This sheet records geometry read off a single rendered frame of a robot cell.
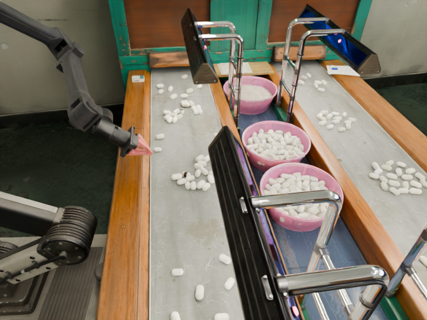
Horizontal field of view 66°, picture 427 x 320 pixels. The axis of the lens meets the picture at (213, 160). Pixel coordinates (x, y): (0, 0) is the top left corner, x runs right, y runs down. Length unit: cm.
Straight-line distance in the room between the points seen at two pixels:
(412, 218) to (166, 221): 76
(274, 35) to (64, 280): 154
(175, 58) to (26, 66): 139
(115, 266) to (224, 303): 29
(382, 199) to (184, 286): 70
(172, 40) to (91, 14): 96
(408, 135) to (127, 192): 111
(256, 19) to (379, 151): 93
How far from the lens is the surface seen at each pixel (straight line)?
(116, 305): 87
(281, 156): 127
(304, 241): 109
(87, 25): 271
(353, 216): 112
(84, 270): 131
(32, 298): 129
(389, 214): 118
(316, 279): 48
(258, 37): 191
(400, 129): 156
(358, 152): 139
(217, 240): 97
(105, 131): 106
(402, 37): 366
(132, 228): 99
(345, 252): 111
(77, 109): 105
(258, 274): 50
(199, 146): 129
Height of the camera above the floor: 152
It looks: 39 degrees down
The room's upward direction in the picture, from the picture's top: 1 degrees clockwise
